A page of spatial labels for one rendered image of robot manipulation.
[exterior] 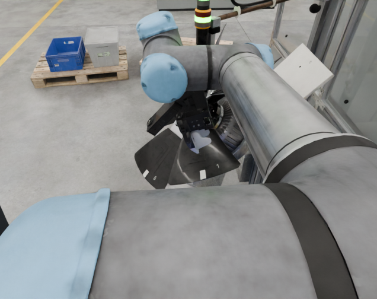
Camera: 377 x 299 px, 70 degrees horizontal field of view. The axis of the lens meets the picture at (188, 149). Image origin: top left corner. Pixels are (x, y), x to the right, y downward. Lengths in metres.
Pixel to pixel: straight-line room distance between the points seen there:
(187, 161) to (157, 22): 0.46
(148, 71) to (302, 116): 0.26
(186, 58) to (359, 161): 0.33
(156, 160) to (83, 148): 1.76
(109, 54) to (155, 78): 3.37
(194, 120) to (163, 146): 0.48
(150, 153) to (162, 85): 0.71
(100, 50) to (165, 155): 2.82
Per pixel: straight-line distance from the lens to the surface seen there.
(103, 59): 3.83
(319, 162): 0.18
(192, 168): 0.82
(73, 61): 3.88
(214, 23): 0.82
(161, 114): 0.64
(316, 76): 1.05
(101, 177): 2.47
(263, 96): 0.29
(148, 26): 0.53
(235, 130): 1.02
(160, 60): 0.43
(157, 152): 1.10
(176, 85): 0.43
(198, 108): 0.63
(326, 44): 1.42
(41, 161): 2.84
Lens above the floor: 1.78
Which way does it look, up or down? 43 degrees down
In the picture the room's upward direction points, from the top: straight up
